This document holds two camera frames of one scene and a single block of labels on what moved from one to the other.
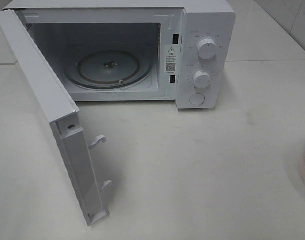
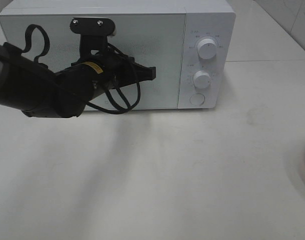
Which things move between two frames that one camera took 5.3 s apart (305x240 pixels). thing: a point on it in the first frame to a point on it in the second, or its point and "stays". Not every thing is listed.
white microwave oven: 177,50 stays
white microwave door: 63,112 to 157,40
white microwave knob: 202,79 stays
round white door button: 197,99 stays
